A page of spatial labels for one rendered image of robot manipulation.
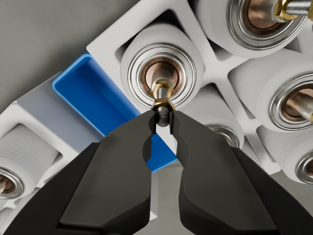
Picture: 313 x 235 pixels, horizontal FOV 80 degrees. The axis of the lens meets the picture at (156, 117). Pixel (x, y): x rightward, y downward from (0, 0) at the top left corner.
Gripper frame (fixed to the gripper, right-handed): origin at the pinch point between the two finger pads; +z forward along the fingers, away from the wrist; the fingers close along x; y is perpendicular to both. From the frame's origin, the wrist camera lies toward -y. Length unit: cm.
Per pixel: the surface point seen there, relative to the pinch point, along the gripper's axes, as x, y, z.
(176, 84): 1.6, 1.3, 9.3
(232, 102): 11.6, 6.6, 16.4
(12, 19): -32.2, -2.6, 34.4
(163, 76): 0.0, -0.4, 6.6
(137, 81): -2.7, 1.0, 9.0
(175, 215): 9, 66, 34
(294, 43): 18.7, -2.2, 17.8
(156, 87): -0.6, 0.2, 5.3
